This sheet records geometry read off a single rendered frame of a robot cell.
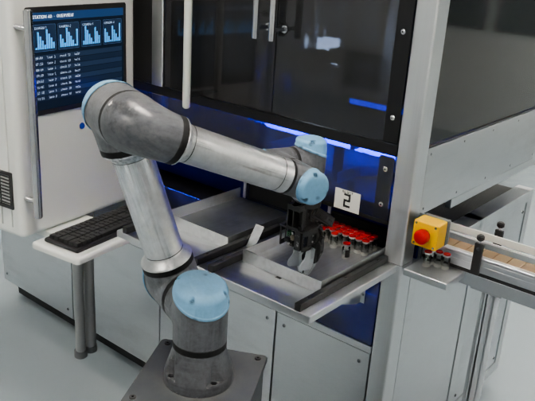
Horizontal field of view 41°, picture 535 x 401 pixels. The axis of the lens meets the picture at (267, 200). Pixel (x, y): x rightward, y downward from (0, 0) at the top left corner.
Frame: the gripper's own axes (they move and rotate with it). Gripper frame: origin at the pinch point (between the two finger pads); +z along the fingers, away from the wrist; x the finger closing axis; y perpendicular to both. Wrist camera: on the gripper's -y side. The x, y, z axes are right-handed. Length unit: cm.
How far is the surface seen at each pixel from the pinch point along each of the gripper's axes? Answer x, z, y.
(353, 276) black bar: 8.1, 1.8, -9.8
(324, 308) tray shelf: 10.9, 3.7, 6.5
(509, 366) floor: 11, 92, -147
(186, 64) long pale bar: -65, -40, -21
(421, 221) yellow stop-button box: 16.6, -11.3, -27.0
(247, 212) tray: -42.3, 3.5, -26.1
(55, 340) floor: -143, 92, -20
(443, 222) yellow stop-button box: 21.1, -11.4, -30.7
